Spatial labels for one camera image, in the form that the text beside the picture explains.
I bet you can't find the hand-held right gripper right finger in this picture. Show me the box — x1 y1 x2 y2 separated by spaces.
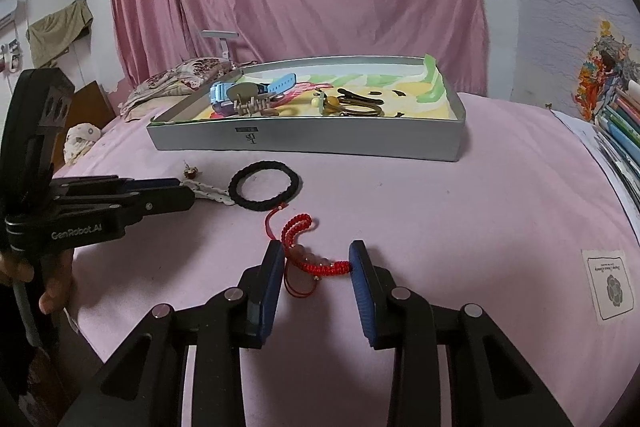
348 239 576 427

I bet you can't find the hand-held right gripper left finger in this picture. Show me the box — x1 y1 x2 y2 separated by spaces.
67 239 286 427

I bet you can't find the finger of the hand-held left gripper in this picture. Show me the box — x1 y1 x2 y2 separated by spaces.
51 176 182 198
50 186 197 229

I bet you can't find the red braided bracelet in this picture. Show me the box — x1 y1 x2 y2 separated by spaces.
264 203 354 298

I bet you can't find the white bead chain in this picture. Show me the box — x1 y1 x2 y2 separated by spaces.
182 179 236 208

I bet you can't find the blue watch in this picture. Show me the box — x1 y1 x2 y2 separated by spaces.
209 72 297 116

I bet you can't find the grey jewelry box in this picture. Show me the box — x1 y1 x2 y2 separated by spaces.
146 54 467 163

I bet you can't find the person's left hand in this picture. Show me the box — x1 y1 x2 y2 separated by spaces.
0 251 76 316

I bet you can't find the wooden headboard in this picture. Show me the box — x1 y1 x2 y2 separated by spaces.
60 81 119 172

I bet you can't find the beige pillow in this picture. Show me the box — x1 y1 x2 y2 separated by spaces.
120 103 153 122

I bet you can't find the olive hanging shirt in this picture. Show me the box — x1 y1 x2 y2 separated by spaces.
26 0 95 68

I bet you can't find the pink bedsheet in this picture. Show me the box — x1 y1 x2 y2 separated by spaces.
50 92 640 427

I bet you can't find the floral pillow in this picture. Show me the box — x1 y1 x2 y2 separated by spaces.
120 56 242 118

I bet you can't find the beige hair claw clip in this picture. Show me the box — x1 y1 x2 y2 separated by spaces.
227 82 282 118

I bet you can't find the cartoon printed cloth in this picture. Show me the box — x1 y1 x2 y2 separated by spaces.
197 53 458 121

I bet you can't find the white fabric label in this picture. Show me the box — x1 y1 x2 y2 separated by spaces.
581 249 629 322

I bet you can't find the pile of loose papers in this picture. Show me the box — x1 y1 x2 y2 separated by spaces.
550 107 640 208

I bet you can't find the stack of books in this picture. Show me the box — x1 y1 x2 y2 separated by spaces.
594 79 640 168

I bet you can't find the wall-mounted photo holder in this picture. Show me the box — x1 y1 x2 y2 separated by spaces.
0 39 24 73

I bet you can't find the black hair tie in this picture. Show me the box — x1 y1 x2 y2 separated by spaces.
228 161 304 210

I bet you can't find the cartoon wall poster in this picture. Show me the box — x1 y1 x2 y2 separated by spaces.
575 21 640 122

